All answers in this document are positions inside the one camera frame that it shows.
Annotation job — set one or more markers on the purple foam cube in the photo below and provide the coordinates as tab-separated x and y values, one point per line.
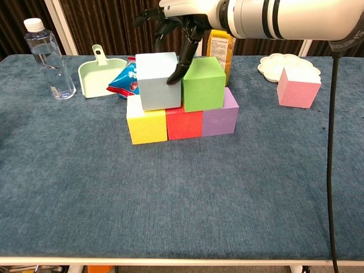
220	120

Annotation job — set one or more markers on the yellow foam cube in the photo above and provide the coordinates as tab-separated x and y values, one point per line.
148	128

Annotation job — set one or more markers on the blue table mat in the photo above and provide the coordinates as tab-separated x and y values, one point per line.
182	199

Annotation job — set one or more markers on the mint green dustpan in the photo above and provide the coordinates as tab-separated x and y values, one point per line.
96	79

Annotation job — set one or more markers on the light blue foam cube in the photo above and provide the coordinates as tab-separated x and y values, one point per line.
160	91

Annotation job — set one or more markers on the yellow-capped tea bottle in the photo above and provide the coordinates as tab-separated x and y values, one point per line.
221	47

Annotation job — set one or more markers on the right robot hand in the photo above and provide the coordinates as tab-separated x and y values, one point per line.
187	8

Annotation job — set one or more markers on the pink foam cube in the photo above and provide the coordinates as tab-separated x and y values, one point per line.
298	91

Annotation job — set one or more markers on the green foam cube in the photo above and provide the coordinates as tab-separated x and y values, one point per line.
204	91

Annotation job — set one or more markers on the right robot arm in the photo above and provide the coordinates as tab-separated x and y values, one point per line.
293	17

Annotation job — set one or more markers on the white flower paint palette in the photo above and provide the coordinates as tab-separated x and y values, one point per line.
273	66

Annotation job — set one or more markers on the red foam cube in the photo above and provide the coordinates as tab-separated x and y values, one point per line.
185	125

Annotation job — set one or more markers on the blue snack bag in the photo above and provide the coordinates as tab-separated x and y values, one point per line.
125	82

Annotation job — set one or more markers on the clear plastic water bottle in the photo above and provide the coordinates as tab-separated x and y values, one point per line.
51	62

